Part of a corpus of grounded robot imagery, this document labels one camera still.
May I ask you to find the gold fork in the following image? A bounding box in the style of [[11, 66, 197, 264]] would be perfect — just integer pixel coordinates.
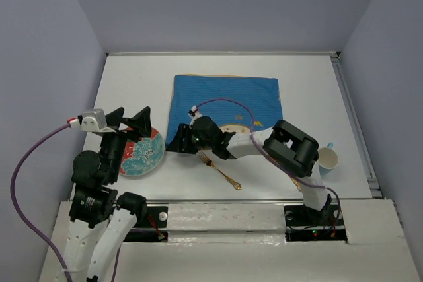
[[198, 152, 242, 190]]

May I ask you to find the blue cartoon placemat cloth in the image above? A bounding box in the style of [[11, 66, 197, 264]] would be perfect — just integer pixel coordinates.
[[165, 75, 283, 145]]

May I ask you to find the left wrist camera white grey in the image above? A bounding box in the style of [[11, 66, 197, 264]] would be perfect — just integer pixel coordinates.
[[81, 108, 107, 133]]

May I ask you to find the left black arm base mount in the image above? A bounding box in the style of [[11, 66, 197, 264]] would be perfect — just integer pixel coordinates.
[[124, 205, 169, 243]]

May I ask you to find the red and blue ceramic plate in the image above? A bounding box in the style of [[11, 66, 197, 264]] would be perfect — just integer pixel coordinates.
[[119, 128, 165, 178]]

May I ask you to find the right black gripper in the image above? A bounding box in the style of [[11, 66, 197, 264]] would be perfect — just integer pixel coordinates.
[[166, 122, 214, 152]]

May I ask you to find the gold spoon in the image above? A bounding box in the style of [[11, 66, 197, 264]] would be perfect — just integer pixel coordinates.
[[291, 177, 302, 192]]

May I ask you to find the blue paper cup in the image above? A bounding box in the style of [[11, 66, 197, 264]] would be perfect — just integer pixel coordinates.
[[317, 142, 339, 176]]

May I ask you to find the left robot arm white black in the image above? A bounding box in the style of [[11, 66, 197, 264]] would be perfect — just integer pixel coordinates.
[[56, 106, 152, 281]]

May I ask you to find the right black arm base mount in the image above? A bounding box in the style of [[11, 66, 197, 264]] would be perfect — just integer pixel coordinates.
[[284, 204, 347, 242]]

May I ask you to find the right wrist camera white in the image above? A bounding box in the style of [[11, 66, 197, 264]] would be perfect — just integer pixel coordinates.
[[188, 106, 203, 121]]

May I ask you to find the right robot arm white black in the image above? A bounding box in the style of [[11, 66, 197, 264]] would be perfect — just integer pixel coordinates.
[[166, 116, 332, 225]]

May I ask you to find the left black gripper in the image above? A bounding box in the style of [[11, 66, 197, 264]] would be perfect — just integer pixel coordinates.
[[100, 104, 152, 180]]

